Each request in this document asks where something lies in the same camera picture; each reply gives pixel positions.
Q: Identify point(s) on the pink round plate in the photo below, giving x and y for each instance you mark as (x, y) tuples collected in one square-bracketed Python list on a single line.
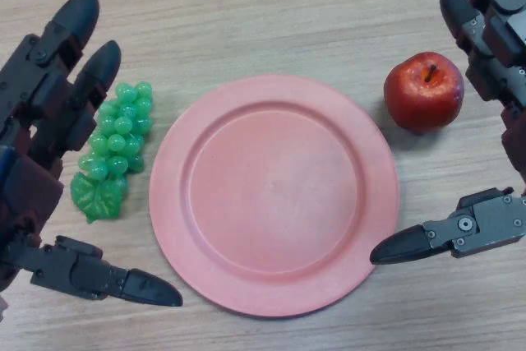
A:
[(271, 186)]

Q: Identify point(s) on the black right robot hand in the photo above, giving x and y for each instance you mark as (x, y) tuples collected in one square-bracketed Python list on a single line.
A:
[(497, 38)]

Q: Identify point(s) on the red apple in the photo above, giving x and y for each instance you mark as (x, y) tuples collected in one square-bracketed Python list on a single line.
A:
[(423, 96)]

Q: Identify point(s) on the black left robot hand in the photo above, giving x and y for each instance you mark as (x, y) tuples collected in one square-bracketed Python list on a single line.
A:
[(37, 92)]

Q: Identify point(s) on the green plastic grape bunch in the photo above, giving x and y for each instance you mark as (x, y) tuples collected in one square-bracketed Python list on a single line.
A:
[(119, 141)]

